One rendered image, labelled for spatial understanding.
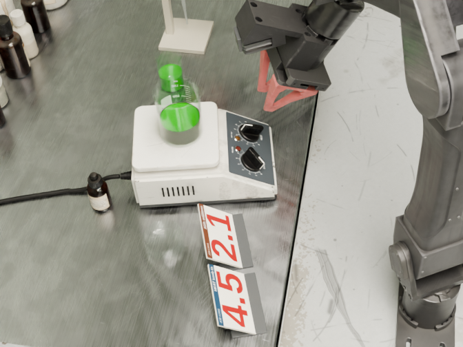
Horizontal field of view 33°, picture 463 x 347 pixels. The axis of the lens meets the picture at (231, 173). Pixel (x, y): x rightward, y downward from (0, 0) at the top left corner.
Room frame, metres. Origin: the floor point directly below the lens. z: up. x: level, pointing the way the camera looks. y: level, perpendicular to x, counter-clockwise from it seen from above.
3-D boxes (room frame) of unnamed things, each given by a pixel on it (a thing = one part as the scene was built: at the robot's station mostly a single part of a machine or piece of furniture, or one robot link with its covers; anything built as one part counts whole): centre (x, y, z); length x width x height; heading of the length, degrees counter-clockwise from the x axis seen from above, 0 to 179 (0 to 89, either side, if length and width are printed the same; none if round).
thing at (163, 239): (0.62, 0.10, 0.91); 0.06 x 0.06 x 0.02
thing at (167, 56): (0.94, 0.09, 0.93); 0.04 x 0.04 x 0.06
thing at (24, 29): (1.05, 0.33, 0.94); 0.03 x 0.03 x 0.09
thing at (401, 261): (0.50, -0.23, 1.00); 0.09 x 0.06 x 0.06; 106
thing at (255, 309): (0.52, 0.01, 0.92); 0.09 x 0.06 x 0.04; 6
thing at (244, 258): (0.62, 0.02, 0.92); 0.09 x 0.06 x 0.04; 6
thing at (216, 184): (0.75, 0.05, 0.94); 0.22 x 0.13 x 0.08; 89
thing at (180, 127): (0.75, 0.06, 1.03); 0.07 x 0.06 x 0.08; 79
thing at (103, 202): (0.70, 0.19, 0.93); 0.03 x 0.03 x 0.07
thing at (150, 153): (0.75, 0.07, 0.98); 0.12 x 0.12 x 0.01; 89
